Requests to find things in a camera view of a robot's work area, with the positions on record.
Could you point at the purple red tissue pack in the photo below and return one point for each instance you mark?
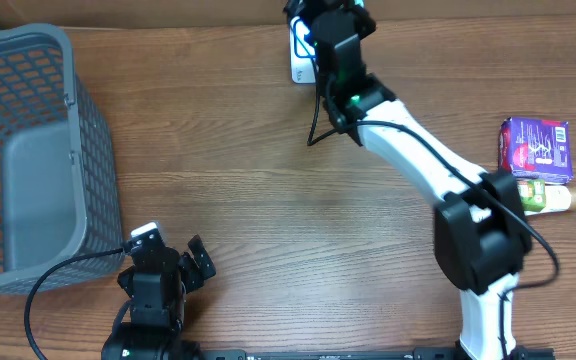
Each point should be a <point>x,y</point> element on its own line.
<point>536,149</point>

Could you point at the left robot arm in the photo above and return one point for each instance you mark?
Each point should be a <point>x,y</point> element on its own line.
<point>149,325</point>

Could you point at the grey plastic mesh basket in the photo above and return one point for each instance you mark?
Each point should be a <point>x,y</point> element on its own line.
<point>59,205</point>

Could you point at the white floral cream tube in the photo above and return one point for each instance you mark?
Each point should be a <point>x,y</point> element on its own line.
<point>554,199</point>

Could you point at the green yellow juice carton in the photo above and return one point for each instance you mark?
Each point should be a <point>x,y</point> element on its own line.
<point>532,194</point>

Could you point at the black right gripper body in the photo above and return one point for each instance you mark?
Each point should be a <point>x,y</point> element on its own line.
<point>361,24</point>

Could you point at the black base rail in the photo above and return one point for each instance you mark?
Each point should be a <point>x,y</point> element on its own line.
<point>420,353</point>

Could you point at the white barcode scanner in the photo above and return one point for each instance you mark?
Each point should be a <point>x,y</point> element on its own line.
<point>299,65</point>

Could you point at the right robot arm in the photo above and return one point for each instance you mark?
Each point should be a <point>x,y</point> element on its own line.
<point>483,242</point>

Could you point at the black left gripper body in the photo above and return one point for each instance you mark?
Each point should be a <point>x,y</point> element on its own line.
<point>191,273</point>

